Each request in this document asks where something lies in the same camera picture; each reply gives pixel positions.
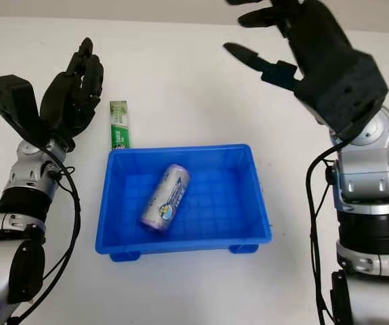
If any blue plastic tray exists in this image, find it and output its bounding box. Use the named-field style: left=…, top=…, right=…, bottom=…
left=94, top=144, right=272, bottom=262

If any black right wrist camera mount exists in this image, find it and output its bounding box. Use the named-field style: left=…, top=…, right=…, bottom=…
left=294, top=49, right=389, bottom=139

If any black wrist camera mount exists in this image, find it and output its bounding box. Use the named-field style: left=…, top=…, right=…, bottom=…
left=0, top=74, right=52, bottom=150
left=294, top=49, right=389, bottom=139

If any green toothpaste box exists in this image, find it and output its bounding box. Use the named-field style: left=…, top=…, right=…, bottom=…
left=108, top=100, right=131, bottom=150

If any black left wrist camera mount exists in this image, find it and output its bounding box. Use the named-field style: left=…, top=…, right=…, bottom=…
left=0, top=74, right=52, bottom=150

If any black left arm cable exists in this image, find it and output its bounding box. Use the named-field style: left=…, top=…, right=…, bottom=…
left=0, top=148, right=82, bottom=325

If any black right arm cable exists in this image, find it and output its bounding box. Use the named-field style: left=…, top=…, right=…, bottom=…
left=308, top=140, right=348, bottom=325

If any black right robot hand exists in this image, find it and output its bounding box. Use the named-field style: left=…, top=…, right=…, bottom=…
left=222, top=0, right=354, bottom=92

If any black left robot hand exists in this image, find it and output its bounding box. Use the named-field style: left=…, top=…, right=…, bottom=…
left=39, top=37, right=105, bottom=152

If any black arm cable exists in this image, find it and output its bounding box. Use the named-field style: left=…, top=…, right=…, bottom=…
left=308, top=140, right=348, bottom=325
left=0, top=148, right=82, bottom=325

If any purple bag roll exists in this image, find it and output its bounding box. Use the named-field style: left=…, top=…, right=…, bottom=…
left=140, top=163, right=191, bottom=234

